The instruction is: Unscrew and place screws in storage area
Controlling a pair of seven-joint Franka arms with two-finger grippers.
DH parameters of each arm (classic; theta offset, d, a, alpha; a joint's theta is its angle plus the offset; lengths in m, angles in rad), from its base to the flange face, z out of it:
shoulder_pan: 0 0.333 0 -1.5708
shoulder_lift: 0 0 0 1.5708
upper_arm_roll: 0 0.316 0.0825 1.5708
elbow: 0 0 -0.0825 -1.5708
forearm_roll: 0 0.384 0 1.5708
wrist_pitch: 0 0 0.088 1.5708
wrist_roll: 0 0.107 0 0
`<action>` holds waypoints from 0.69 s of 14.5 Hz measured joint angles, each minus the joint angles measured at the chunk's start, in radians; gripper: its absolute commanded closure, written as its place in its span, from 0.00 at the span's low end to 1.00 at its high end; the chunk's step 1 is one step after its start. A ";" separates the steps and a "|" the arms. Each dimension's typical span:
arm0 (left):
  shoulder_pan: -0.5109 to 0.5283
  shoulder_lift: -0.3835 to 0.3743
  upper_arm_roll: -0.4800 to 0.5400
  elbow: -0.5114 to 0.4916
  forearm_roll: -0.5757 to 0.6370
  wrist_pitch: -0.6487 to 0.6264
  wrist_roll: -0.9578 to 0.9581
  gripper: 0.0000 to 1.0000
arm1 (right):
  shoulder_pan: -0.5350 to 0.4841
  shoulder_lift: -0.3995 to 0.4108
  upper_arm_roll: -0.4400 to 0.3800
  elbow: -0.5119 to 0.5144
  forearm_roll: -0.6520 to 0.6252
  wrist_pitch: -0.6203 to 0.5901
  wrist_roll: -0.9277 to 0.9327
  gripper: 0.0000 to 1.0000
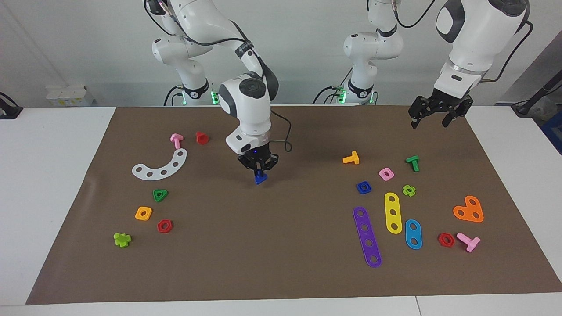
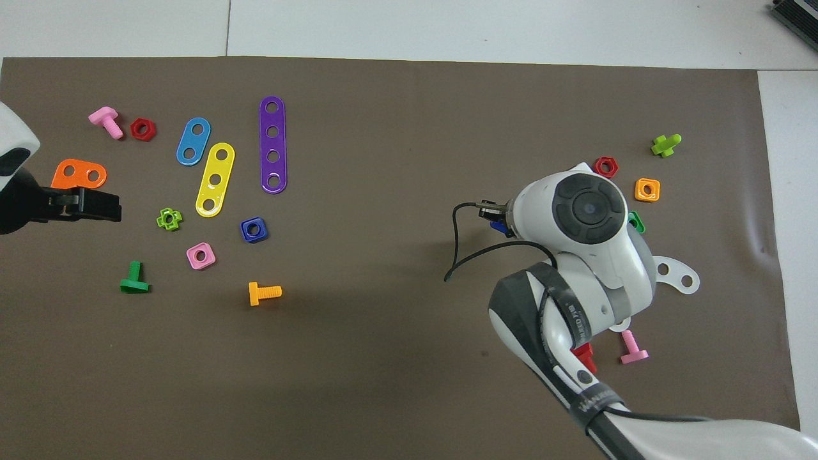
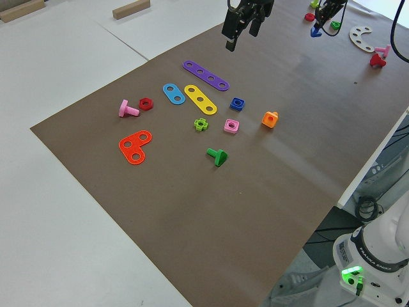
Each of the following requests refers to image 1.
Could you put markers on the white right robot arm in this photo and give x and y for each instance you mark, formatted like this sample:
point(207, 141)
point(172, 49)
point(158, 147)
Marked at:
point(250, 105)

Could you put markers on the pink plastic screw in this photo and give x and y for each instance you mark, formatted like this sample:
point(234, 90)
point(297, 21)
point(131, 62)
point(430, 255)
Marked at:
point(177, 140)
point(470, 242)

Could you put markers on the blue square plastic nut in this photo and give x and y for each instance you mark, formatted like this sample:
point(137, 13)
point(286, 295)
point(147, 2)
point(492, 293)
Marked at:
point(359, 191)

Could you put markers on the pink square plastic nut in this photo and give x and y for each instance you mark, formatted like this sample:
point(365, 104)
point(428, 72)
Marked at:
point(390, 176)

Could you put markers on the orange heart-shaped plate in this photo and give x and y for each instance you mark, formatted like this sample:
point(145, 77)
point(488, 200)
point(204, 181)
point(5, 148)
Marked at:
point(469, 210)

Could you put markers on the blue two-hole strip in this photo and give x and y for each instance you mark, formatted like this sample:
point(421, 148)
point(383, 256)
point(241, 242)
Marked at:
point(413, 234)

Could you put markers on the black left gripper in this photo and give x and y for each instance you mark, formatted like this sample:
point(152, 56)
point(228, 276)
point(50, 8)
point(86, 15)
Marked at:
point(439, 102)

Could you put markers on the blue triangular-head plastic screw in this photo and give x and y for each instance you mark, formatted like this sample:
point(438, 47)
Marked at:
point(260, 179)

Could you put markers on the red plastic screw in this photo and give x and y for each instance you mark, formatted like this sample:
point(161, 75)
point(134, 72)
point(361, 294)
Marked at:
point(202, 138)

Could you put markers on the green triangular plastic nut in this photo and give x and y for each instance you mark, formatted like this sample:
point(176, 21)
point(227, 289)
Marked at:
point(156, 198)

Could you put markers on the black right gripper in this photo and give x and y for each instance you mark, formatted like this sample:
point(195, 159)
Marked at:
point(258, 158)

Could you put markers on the lime flower-shaped plastic nut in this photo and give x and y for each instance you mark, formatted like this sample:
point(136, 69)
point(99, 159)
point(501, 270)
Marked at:
point(412, 192)

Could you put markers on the orange plastic screw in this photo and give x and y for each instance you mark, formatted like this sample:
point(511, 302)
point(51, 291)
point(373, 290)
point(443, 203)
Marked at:
point(353, 159)

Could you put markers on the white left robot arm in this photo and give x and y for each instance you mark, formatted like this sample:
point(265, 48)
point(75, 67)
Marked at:
point(474, 39)

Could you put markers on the lime cross-shaped plastic screw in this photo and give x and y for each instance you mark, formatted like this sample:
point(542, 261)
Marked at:
point(122, 240)

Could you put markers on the blue crate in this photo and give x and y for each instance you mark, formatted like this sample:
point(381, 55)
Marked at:
point(554, 131)

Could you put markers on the yellow three-hole strip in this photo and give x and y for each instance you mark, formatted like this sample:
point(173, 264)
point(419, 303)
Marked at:
point(392, 206)

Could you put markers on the green plastic screw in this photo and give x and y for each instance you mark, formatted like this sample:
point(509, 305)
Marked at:
point(413, 161)

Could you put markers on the white power strip box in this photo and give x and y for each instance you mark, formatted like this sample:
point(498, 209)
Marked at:
point(66, 97)

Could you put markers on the orange square plastic nut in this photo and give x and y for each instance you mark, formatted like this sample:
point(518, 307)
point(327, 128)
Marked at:
point(143, 218)

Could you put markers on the white curved perforated strip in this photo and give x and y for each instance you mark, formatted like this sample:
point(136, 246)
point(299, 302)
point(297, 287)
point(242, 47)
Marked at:
point(156, 174)

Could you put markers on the black stand pole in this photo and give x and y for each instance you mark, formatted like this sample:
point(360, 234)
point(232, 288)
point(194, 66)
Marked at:
point(538, 94)

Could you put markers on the purple four-hole strip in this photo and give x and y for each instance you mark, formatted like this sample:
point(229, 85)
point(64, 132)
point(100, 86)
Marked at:
point(366, 235)

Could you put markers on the brown table mat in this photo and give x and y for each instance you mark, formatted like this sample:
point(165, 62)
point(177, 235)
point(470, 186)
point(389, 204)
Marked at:
point(281, 241)

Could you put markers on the black device on table edge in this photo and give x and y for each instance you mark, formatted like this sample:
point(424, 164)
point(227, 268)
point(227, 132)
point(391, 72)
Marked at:
point(9, 112)

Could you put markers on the red hexagonal plastic nut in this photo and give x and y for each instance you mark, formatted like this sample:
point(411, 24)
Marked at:
point(164, 231)
point(446, 245)

